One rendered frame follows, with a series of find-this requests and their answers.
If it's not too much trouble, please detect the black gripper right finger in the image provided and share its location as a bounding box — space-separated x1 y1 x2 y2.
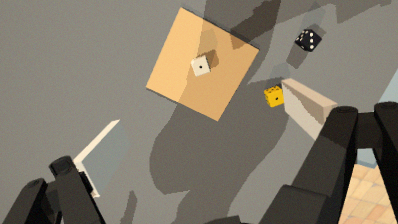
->
259 78 398 224

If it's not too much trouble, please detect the black die with white pips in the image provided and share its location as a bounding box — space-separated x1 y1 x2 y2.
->
295 29 322 52

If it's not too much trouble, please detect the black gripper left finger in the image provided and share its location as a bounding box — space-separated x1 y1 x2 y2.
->
2 120 131 224

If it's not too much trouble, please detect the orange flat mat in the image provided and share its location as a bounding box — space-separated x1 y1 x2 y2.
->
146 8 259 121

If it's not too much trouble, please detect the yellow die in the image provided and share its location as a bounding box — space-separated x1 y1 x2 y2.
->
264 86 284 107

